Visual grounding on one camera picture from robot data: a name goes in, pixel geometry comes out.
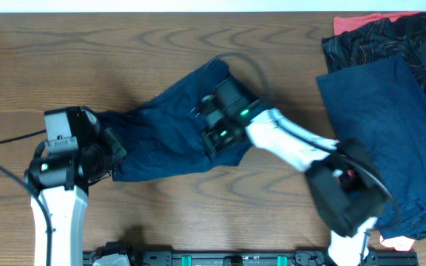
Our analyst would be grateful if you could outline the navy blue shorts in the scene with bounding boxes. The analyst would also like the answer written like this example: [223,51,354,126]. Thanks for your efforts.
[98,60,251,182]

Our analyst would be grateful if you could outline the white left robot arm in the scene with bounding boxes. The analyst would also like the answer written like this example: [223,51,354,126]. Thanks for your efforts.
[24,129,131,266]

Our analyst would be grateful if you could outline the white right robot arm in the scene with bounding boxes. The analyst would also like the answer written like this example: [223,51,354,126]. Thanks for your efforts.
[199,105,395,265]

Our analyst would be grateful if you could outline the coral pink garment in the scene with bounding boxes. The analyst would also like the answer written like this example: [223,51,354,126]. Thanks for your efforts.
[333,12,418,251]

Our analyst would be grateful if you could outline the blue garment in pile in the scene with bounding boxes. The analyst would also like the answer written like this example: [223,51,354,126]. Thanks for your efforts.
[317,55,426,240]

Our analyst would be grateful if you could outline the black striped garment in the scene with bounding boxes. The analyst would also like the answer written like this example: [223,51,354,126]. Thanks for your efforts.
[322,12,426,87]

